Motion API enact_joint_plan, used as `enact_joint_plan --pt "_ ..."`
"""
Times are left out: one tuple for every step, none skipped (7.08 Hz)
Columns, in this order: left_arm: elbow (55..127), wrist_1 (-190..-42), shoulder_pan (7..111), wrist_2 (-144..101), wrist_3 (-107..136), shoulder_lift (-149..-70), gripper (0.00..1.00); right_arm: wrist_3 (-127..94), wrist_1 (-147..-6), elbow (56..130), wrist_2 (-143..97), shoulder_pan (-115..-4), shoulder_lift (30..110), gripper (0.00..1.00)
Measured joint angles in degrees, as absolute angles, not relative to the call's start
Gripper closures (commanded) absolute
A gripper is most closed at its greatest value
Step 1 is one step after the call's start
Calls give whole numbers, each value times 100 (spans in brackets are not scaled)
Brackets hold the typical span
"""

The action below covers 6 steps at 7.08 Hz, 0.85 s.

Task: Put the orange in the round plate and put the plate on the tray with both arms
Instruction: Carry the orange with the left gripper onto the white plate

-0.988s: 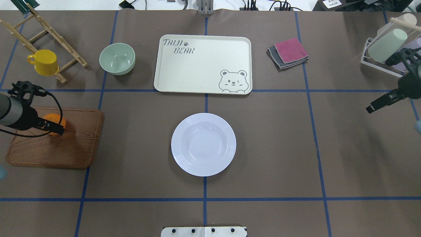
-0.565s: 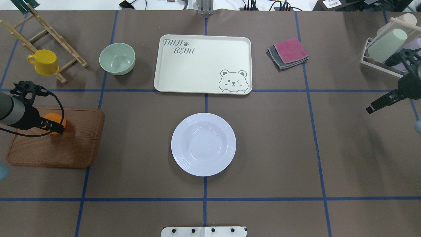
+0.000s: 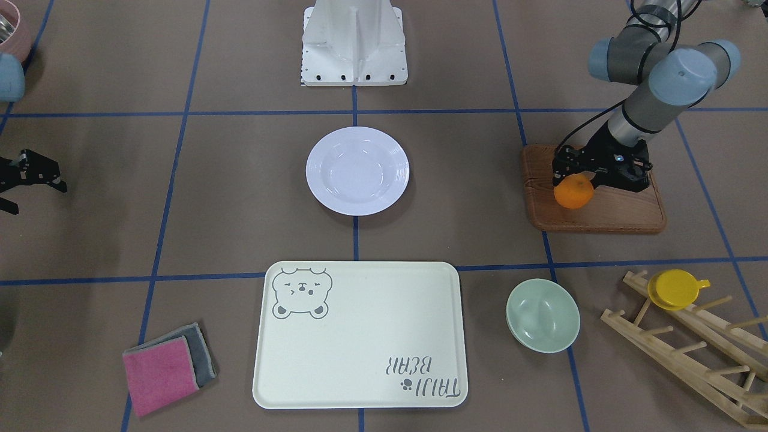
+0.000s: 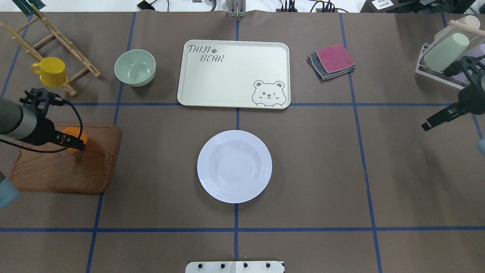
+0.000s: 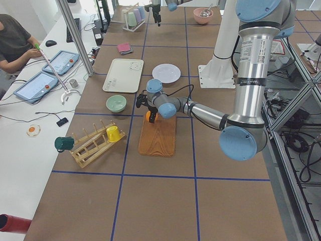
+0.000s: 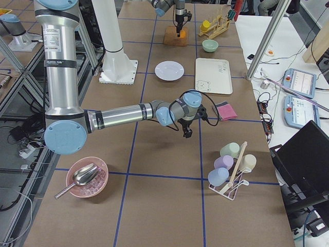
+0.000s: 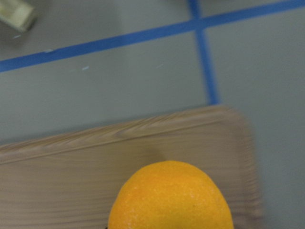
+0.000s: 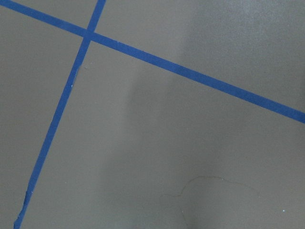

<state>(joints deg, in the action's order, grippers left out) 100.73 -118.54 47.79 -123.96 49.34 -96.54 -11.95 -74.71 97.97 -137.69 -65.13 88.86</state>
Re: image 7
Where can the orange fruit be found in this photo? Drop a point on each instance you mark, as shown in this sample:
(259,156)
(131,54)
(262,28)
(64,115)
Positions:
(170,195)

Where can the wooden cutting board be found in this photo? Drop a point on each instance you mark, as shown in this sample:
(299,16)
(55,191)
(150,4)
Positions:
(70,181)

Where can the wooden dish rack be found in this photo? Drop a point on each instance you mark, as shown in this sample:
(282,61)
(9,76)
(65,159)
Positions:
(18,14)

